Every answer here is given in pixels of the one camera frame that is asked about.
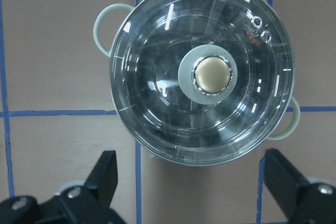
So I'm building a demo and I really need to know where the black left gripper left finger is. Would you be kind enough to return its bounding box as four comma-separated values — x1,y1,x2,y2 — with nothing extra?
1,151,123,223

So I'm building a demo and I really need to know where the glass pot lid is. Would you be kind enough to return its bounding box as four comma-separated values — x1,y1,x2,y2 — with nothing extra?
109,0,296,167

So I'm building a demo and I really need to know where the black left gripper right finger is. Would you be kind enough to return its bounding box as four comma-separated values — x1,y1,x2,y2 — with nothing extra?
264,148,335,223

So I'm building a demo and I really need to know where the pale green electric pot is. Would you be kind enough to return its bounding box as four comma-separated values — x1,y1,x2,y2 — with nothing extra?
93,3,301,167

